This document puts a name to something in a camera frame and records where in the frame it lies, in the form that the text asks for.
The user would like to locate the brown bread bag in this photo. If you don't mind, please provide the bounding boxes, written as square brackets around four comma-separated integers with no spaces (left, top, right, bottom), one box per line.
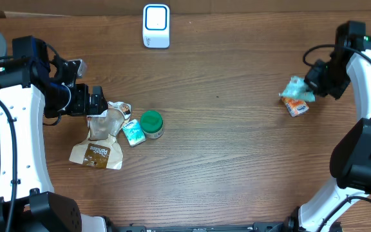
[69,101,131,169]

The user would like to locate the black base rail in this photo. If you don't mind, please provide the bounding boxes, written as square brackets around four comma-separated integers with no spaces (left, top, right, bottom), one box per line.
[110,222,289,232]

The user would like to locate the green lid jar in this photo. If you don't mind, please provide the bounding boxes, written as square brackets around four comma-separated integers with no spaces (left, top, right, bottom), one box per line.
[140,110,164,139]

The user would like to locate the cardboard back board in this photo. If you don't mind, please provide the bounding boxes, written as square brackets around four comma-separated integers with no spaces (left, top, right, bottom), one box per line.
[0,0,371,18]

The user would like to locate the large teal tissue pack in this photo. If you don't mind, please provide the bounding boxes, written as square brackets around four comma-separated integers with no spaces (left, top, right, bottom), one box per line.
[279,76,316,102]

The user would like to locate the small teal tissue pack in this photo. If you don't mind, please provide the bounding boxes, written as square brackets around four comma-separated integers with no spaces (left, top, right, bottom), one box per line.
[122,119,146,147]

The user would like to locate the white barcode scanner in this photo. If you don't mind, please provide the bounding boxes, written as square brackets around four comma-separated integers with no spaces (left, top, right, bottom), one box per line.
[142,4,170,49]

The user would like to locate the orange tissue pack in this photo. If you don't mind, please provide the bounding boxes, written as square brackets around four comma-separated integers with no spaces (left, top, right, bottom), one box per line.
[281,97,309,117]

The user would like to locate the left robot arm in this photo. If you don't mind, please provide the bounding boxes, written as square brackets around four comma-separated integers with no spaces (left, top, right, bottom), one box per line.
[0,36,113,231]

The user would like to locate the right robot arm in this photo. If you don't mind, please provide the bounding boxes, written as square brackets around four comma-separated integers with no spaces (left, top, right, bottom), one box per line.
[271,21,371,231]

